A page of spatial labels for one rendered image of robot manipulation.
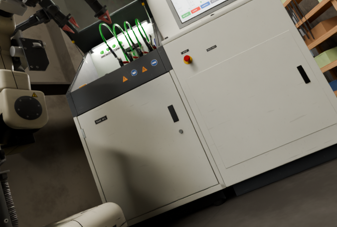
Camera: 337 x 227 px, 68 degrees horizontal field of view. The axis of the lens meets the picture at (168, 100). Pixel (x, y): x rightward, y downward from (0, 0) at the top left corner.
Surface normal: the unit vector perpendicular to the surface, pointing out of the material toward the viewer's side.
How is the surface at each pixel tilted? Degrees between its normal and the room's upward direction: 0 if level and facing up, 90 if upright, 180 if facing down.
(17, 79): 90
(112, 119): 90
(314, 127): 90
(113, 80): 90
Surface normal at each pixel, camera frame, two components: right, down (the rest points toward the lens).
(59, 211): 0.73, -0.44
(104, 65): -0.22, -0.12
